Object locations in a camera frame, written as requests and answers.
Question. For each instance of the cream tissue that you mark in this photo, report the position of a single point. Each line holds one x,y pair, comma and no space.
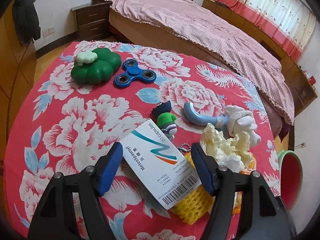
232,152

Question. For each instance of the wooden wardrobe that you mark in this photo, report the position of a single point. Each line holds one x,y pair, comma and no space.
18,63

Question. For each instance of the blue fidget spinner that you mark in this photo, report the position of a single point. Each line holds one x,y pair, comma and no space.
132,73

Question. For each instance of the black hanging jacket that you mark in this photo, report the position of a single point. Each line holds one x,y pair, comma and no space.
26,21

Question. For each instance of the green cartoon figure keychain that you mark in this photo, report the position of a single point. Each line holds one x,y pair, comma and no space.
165,120

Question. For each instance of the red floral tablecloth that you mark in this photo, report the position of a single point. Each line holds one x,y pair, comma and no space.
64,127

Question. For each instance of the green clover squishy toy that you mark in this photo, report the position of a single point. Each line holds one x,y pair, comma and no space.
95,66

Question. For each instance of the blue handled white toy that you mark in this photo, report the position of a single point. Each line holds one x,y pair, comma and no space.
235,119

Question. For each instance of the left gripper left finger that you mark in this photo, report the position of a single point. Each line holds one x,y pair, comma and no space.
54,217

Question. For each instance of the red floral curtain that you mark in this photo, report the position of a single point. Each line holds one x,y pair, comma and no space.
289,22

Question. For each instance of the red cup on shelf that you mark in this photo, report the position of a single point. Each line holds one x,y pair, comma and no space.
312,80

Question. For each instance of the pink checkered bedspread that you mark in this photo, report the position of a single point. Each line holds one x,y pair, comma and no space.
187,20

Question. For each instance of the wooden bed frame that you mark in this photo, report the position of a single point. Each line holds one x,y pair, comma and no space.
125,30

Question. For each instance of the dark wooden nightstand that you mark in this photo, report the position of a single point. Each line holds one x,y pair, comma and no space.
92,21

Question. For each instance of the yellow foam fruit net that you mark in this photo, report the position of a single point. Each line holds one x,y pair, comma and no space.
199,202

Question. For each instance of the red bin green rim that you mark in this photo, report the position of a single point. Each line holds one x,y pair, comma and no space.
291,177

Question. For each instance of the white medicine box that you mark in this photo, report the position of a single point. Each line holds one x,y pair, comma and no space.
159,165

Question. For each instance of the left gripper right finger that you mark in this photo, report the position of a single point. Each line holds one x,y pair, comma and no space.
262,215

